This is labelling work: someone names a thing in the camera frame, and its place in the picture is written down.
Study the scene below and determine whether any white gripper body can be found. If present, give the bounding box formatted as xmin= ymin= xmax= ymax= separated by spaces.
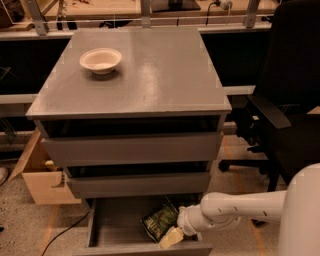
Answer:
xmin=177 ymin=204 xmax=241 ymax=236

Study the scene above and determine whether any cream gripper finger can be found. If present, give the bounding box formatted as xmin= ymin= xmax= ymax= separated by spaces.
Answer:
xmin=159 ymin=227 xmax=184 ymax=249

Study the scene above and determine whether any green jalapeno chip bag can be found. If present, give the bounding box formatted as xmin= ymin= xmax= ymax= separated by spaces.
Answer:
xmin=140 ymin=199 xmax=178 ymax=242

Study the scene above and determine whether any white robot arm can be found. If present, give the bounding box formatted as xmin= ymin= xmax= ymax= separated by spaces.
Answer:
xmin=160 ymin=163 xmax=320 ymax=256

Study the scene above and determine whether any grey open bottom drawer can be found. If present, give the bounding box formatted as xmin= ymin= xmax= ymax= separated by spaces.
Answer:
xmin=72 ymin=196 xmax=212 ymax=256

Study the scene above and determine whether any grey middle drawer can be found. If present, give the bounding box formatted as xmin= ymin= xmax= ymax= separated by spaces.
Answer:
xmin=67 ymin=172 xmax=211 ymax=198

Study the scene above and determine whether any grey top drawer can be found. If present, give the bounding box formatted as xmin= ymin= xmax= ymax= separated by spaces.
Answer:
xmin=41 ymin=132 xmax=223 ymax=167

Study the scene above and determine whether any grey drawer cabinet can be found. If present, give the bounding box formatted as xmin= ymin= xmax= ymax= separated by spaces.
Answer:
xmin=25 ymin=27 xmax=233 ymax=201

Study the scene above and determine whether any black office chair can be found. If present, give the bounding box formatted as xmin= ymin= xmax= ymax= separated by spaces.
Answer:
xmin=218 ymin=0 xmax=320 ymax=191

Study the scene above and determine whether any cardboard box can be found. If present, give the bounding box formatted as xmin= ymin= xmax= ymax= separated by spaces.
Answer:
xmin=9 ymin=129 xmax=81 ymax=205

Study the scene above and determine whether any white paper bowl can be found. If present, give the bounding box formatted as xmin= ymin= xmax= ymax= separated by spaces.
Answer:
xmin=79 ymin=48 xmax=122 ymax=75

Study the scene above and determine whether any black monitor stand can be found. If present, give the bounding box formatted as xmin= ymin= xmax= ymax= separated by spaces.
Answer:
xmin=150 ymin=0 xmax=201 ymax=13

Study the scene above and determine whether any white power adapter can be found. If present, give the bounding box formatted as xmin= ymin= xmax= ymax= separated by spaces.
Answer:
xmin=218 ymin=0 xmax=233 ymax=10

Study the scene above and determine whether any black floor cable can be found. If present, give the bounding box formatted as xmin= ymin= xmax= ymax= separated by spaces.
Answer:
xmin=40 ymin=210 xmax=91 ymax=256

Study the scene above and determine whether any metal frame workbench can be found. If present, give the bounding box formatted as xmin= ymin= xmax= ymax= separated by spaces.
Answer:
xmin=0 ymin=0 xmax=282 ymax=41

